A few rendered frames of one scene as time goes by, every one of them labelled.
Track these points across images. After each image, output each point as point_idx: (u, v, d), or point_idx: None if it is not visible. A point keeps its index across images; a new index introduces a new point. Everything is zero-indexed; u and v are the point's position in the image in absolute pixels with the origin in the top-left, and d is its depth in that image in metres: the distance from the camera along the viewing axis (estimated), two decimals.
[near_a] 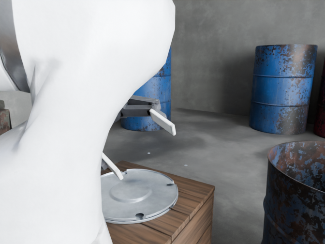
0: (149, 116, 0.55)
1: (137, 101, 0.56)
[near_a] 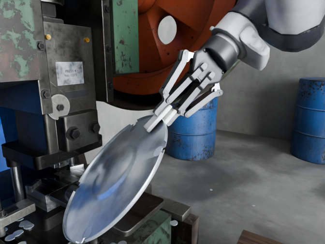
0: (177, 103, 0.53)
1: (201, 99, 0.53)
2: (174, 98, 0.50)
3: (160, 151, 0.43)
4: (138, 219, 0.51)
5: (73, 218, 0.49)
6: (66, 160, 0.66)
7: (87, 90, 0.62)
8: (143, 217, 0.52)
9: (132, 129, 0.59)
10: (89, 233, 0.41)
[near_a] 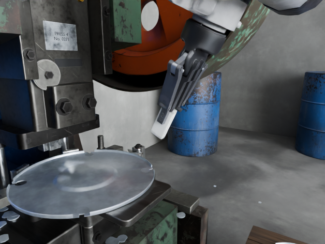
0: (175, 104, 0.49)
1: (169, 82, 0.45)
2: None
3: (148, 170, 0.56)
4: (141, 206, 0.42)
5: (35, 204, 0.43)
6: (58, 143, 0.58)
7: (81, 60, 0.53)
8: (147, 204, 0.43)
9: (90, 155, 0.64)
10: (88, 210, 0.41)
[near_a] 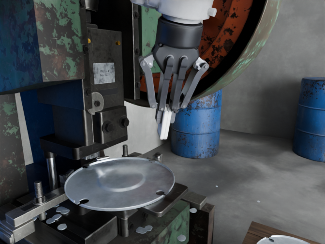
0: (165, 103, 0.48)
1: None
2: (170, 97, 0.50)
3: (88, 167, 0.75)
4: (168, 202, 0.57)
5: (163, 174, 0.71)
6: (96, 153, 0.73)
7: (117, 88, 0.68)
8: (172, 201, 0.58)
9: None
10: (146, 162, 0.79)
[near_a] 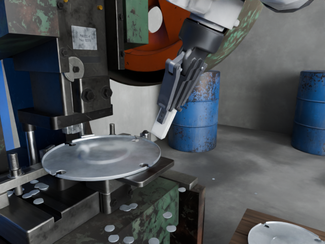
0: (175, 104, 0.49)
1: (168, 82, 0.45)
2: None
3: None
4: (151, 173, 0.53)
5: (102, 139, 0.75)
6: (79, 128, 0.69)
7: (100, 57, 0.64)
8: (155, 172, 0.54)
9: None
10: None
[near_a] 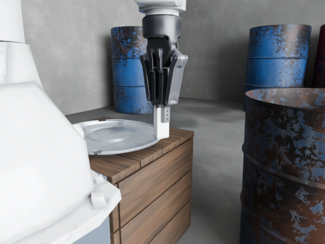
0: None
1: (169, 78, 0.46)
2: (154, 97, 0.51)
3: None
4: None
5: (142, 127, 0.78)
6: None
7: None
8: None
9: None
10: None
